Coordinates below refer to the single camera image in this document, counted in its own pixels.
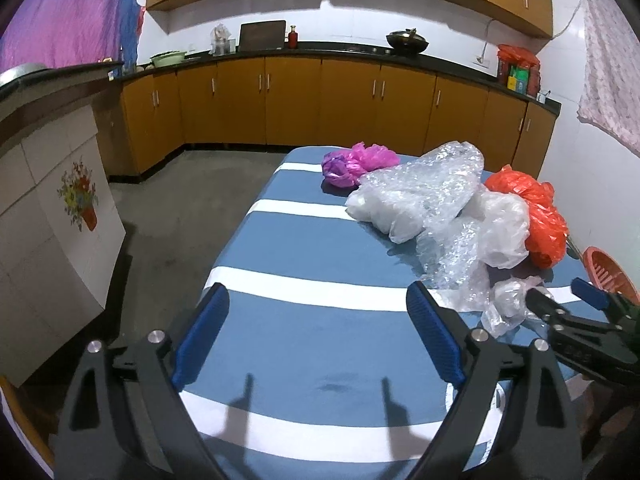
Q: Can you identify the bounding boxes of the white tiled counter with flowers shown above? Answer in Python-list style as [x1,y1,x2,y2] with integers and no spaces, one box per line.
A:
[1,62,125,386]

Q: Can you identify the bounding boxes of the green basin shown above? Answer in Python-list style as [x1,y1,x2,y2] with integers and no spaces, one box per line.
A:
[151,51,186,68]

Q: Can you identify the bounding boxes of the dark cutting board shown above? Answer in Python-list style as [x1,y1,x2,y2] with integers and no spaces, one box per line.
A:
[239,20,286,52]

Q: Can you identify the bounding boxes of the red plastic trash basket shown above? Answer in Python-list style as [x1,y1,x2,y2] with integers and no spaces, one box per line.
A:
[582,246,639,304]

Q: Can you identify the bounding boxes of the purple hanging sheet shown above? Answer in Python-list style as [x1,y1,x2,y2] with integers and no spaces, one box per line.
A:
[1,0,144,70]

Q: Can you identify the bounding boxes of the small clear plastic bag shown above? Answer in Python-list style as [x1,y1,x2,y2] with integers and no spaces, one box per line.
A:
[480,276,552,338]

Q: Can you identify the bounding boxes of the red bag with boxes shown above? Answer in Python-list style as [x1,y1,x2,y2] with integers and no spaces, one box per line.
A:
[497,44,540,98]

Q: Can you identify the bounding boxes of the black wok on stove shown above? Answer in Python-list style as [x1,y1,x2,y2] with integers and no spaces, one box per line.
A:
[386,28,428,56]

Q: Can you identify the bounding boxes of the clear jar with bag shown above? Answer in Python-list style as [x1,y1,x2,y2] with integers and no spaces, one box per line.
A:
[210,23,235,55]

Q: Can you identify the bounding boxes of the orange plastic bag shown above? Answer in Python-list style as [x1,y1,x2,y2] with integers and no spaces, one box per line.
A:
[485,165,570,270]

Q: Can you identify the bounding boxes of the white translucent plastic bag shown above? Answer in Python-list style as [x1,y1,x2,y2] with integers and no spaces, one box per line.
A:
[346,184,529,275]

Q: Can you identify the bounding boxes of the blue white striped tablecloth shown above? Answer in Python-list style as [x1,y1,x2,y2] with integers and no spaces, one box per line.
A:
[181,148,454,479]

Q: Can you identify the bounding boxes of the wall power socket with cord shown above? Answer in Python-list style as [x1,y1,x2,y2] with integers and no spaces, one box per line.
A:
[473,18,497,68]

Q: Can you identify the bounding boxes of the red bottle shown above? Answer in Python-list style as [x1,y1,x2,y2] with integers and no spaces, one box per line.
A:
[288,25,298,49]

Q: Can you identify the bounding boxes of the lower wooden kitchen cabinets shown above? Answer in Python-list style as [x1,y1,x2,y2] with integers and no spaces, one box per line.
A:
[93,55,561,180]

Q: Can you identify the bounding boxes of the magenta plastic bag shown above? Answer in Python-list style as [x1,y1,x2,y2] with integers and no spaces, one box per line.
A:
[321,142,400,188]

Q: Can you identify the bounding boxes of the pink floral hanging cloth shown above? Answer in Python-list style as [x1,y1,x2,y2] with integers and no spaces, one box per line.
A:
[578,0,639,155]

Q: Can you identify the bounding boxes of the clear bubble wrap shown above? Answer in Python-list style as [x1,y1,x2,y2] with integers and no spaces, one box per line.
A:
[346,141,489,312]

